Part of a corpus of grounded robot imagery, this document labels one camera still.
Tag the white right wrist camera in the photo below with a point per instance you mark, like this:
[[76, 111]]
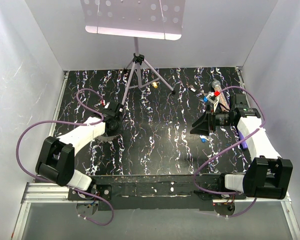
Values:
[[213, 98]]

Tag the blue key tag with key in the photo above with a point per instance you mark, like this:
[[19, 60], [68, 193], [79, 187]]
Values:
[[203, 138]]

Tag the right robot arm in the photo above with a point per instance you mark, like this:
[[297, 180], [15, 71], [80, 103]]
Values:
[[269, 174]]

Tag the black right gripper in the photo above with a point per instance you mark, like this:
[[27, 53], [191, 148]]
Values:
[[201, 126]]

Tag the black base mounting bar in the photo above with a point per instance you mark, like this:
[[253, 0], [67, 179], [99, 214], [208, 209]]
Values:
[[151, 192]]

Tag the aluminium frame rail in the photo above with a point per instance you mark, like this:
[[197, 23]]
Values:
[[37, 192]]

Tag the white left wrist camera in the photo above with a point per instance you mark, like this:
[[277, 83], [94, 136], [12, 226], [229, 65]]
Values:
[[103, 103]]

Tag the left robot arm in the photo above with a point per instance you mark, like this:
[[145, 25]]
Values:
[[56, 161]]

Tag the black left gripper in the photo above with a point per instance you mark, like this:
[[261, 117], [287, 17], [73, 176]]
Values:
[[115, 132]]

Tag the sprinkles filled tube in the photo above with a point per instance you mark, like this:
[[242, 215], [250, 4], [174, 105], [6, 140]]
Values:
[[216, 85]]

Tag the yellow key tag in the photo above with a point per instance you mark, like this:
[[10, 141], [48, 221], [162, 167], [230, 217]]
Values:
[[155, 85]]

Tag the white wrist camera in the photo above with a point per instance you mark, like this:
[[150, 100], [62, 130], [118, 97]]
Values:
[[213, 98], [103, 103]]

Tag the lilac music stand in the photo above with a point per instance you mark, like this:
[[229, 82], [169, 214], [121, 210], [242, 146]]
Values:
[[149, 19]]

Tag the metal bicycle cassette sprocket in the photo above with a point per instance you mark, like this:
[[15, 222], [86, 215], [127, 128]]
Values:
[[105, 138]]

